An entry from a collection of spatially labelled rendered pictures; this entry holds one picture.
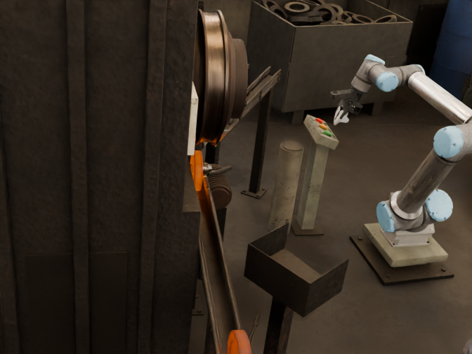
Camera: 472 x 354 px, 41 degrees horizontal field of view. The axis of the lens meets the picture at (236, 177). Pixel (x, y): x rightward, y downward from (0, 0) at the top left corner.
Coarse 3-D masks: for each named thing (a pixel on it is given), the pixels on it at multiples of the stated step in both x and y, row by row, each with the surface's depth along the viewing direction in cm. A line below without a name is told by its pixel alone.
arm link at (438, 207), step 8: (440, 192) 297; (432, 200) 295; (440, 200) 296; (448, 200) 298; (424, 208) 295; (432, 208) 294; (440, 208) 295; (448, 208) 297; (424, 216) 295; (432, 216) 294; (440, 216) 294; (448, 216) 296; (424, 224) 299
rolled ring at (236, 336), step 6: (234, 330) 171; (240, 330) 171; (234, 336) 169; (240, 336) 167; (246, 336) 167; (228, 342) 176; (234, 342) 169; (240, 342) 165; (246, 342) 165; (228, 348) 176; (234, 348) 175; (240, 348) 164; (246, 348) 164
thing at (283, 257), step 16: (288, 224) 222; (256, 240) 211; (272, 240) 218; (256, 256) 207; (272, 256) 222; (288, 256) 223; (256, 272) 210; (272, 272) 204; (288, 272) 199; (304, 272) 218; (336, 272) 204; (272, 288) 207; (288, 288) 201; (304, 288) 196; (320, 288) 200; (336, 288) 209; (272, 304) 221; (288, 304) 203; (304, 304) 198; (320, 304) 206; (272, 320) 223; (288, 320) 222; (272, 336) 226; (288, 336) 228; (272, 352) 229
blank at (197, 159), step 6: (198, 150) 241; (192, 156) 240; (198, 156) 237; (192, 162) 240; (198, 162) 236; (198, 168) 235; (192, 174) 245; (198, 174) 235; (198, 180) 236; (198, 186) 238
